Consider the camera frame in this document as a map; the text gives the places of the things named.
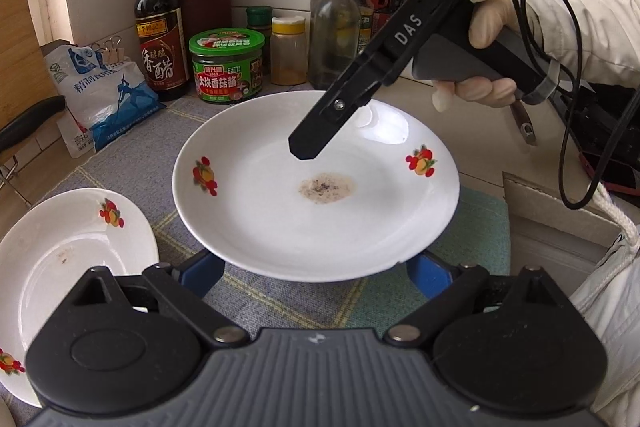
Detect metal binder clips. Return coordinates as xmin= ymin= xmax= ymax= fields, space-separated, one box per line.
xmin=90 ymin=35 xmax=125 ymax=65

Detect dark vinegar bottle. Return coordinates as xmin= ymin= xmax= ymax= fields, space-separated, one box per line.
xmin=134 ymin=0 xmax=189 ymax=101

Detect white sleeved right forearm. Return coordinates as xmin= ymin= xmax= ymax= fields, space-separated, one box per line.
xmin=527 ymin=0 xmax=639 ymax=89

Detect wooden cutting board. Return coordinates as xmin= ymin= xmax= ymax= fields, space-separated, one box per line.
xmin=0 ymin=0 xmax=58 ymax=127

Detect grey checked table cloth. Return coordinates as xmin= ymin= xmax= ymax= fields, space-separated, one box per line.
xmin=47 ymin=96 xmax=511 ymax=332

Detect black cable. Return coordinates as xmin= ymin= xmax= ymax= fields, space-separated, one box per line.
xmin=519 ymin=0 xmax=640 ymax=212

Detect yellow lid spice jar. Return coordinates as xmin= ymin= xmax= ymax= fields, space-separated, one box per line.
xmin=270 ymin=16 xmax=307 ymax=87

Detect green lid sauce jar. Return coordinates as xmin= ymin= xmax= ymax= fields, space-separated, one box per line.
xmin=189 ymin=28 xmax=265 ymax=104

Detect white plate fruit pattern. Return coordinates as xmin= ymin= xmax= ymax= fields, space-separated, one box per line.
xmin=0 ymin=187 xmax=160 ymax=407

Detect white gloved right hand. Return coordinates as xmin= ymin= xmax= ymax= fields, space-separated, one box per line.
xmin=432 ymin=0 xmax=521 ymax=113

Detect white plate with stain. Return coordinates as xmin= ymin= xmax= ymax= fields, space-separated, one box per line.
xmin=172 ymin=91 xmax=460 ymax=283

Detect green lid spice jar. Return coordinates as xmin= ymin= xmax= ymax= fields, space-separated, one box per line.
xmin=245 ymin=5 xmax=272 ymax=76

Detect white blue salt bag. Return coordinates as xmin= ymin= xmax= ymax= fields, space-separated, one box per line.
xmin=44 ymin=44 xmax=164 ymax=150

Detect clear bottle red cap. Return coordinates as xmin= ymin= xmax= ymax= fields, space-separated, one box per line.
xmin=308 ymin=0 xmax=360 ymax=90

